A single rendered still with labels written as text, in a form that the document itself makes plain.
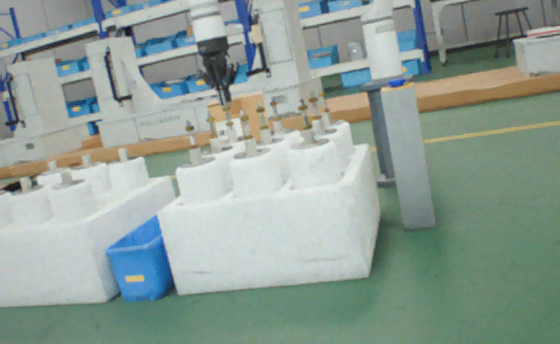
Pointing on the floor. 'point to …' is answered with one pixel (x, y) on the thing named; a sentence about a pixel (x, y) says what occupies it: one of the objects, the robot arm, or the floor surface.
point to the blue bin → (142, 263)
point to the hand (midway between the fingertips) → (224, 97)
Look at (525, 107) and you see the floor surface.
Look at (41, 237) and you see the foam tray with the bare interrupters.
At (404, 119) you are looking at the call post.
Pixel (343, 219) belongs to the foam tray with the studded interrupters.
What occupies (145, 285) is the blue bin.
